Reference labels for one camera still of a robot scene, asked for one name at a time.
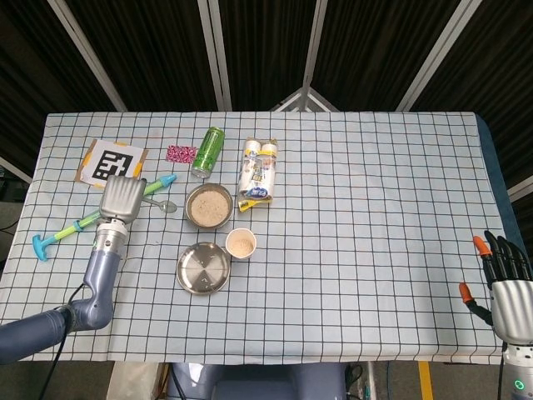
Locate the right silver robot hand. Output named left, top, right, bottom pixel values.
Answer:
left=459, top=230, right=533, bottom=346

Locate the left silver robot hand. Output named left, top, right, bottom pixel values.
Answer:
left=98, top=174, right=147, bottom=223

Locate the metal spoon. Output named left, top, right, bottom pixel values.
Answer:
left=141, top=197, right=178, bottom=214

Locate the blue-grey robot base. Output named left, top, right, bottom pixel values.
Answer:
left=166, top=361, right=346, bottom=400

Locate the metal bowl with oatmeal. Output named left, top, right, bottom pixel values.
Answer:
left=184, top=182, right=234, bottom=229

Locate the white paper cup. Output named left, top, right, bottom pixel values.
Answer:
left=225, top=227, right=257, bottom=262

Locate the cardboard QR marker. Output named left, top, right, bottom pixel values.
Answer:
left=73, top=138, right=149, bottom=193

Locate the green blue water pump toy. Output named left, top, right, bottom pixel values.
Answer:
left=32, top=172, right=177, bottom=263

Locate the pink patterned card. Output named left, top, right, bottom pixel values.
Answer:
left=165, top=144, right=198, bottom=164

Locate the green drink can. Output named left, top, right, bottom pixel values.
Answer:
left=191, top=126, right=226, bottom=180

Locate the pack of yogurt bottles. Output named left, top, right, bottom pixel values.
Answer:
left=237, top=136, right=279, bottom=213

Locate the light blue checked tablecloth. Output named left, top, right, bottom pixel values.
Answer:
left=0, top=111, right=507, bottom=366

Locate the white metal frame post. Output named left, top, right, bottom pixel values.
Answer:
left=47, top=0, right=128, bottom=113
left=197, top=0, right=233, bottom=112
left=395, top=0, right=486, bottom=113
left=300, top=0, right=330, bottom=91

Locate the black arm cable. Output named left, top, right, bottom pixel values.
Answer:
left=48, top=283, right=87, bottom=400

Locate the triangular metal frame foot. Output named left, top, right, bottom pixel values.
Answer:
left=270, top=86, right=341, bottom=113

